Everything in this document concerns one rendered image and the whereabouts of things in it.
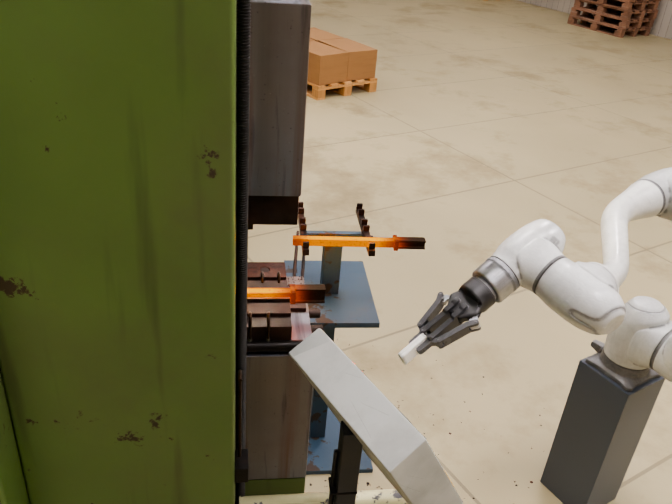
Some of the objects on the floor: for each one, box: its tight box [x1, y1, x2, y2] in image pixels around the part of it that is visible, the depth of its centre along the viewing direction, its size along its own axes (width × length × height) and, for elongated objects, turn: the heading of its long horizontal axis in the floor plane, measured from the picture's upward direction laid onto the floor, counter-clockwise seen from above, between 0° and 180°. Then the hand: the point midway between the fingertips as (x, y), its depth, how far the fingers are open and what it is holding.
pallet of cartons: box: [307, 27, 378, 101], centre depth 714 cm, size 125×90×44 cm
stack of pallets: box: [567, 0, 661, 38], centre depth 1128 cm, size 118×81×84 cm
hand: (414, 348), depth 140 cm, fingers closed
